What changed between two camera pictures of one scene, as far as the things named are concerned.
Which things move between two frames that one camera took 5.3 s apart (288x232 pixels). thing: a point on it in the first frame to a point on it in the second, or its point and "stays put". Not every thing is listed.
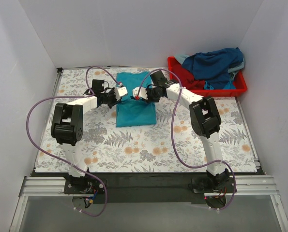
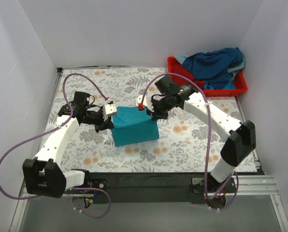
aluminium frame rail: x=246 y=186 stays put
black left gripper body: x=112 y=98 to x=104 y=123
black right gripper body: x=149 y=94 to x=156 y=113
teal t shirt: x=131 y=112 to x=132 y=126
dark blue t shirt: x=214 y=66 stays put
